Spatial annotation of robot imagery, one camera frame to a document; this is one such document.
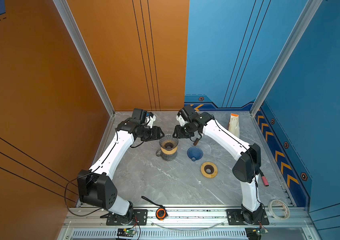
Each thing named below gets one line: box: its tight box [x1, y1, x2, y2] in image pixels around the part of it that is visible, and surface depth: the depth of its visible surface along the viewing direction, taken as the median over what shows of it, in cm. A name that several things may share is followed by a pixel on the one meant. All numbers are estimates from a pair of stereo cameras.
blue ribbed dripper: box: [187, 146, 203, 162], surface depth 93 cm
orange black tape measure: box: [141, 196, 168, 221], surface depth 74 cm
